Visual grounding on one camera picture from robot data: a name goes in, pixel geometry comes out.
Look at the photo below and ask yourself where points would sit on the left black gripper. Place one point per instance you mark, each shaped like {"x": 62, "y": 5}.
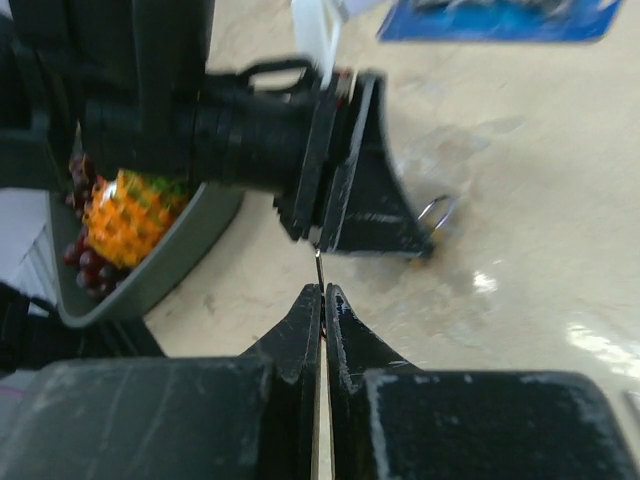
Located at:
{"x": 267, "y": 128}

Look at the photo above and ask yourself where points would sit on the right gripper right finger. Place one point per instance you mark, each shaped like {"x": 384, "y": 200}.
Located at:
{"x": 393, "y": 420}

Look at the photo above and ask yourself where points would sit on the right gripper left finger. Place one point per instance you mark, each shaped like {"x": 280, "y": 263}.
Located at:
{"x": 250, "y": 416}

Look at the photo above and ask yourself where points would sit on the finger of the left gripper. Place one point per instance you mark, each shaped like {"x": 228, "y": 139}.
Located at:
{"x": 367, "y": 210}

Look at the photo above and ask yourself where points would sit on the brass padlock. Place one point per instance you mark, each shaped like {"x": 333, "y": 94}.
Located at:
{"x": 436, "y": 215}

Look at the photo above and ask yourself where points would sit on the single key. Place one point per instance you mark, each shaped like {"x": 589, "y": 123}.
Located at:
{"x": 321, "y": 284}

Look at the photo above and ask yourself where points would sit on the dark green fruit tray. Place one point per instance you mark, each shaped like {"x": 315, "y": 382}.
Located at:
{"x": 205, "y": 219}

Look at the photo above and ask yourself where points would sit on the orange spiky fruit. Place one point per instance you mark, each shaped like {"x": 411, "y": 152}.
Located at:
{"x": 128, "y": 216}

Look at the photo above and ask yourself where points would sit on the purple grapes bunch left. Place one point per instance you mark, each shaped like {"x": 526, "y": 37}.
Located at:
{"x": 83, "y": 183}

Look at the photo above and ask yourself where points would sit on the purple grapes bunch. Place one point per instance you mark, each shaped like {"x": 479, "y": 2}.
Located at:
{"x": 95, "y": 275}
{"x": 83, "y": 183}

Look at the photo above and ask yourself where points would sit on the purple grapes bunch front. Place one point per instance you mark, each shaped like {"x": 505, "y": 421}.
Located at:
{"x": 95, "y": 275}

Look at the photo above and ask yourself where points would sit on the blue blister card package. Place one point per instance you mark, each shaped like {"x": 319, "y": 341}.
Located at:
{"x": 500, "y": 21}

